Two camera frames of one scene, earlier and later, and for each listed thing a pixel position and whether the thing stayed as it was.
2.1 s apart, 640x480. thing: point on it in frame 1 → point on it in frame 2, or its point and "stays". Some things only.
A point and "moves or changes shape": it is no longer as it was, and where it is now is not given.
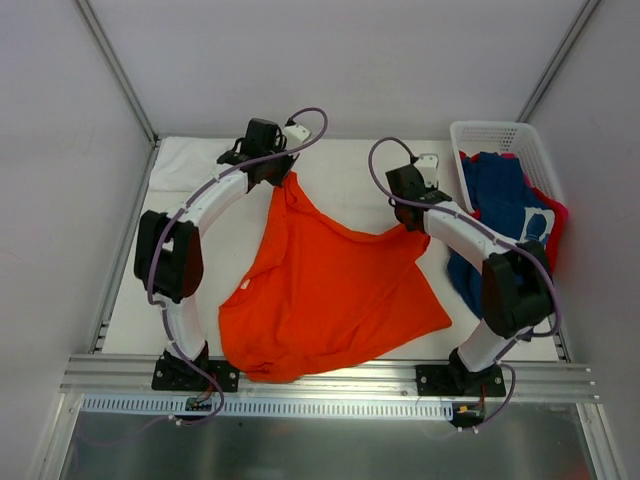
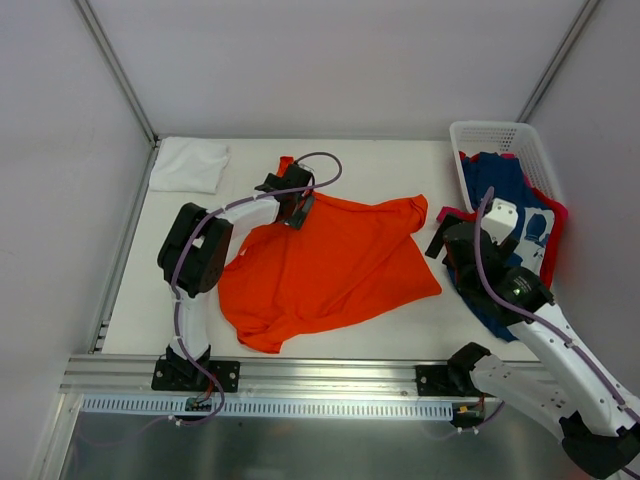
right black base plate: (457, 379) stays
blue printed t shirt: (502, 196) stays
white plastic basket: (514, 138) stays
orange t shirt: (313, 288) moves or changes shape
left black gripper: (276, 168) → (301, 208)
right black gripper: (409, 215) → (447, 241)
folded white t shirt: (182, 161) stays
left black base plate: (186, 375) stays
